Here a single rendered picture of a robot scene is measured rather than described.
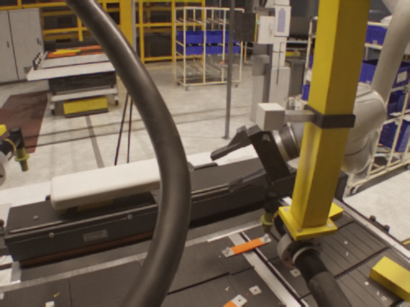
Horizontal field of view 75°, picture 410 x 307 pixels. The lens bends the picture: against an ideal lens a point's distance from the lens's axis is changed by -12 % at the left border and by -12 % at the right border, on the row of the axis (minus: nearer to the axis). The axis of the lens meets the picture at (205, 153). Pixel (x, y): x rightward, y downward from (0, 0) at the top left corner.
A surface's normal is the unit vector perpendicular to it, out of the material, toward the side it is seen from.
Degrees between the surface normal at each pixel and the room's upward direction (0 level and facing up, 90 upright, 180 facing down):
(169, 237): 37
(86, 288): 0
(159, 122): 50
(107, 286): 0
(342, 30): 90
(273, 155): 90
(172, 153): 45
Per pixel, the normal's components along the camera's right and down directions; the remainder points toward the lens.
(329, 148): 0.16, 0.43
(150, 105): 0.08, -0.22
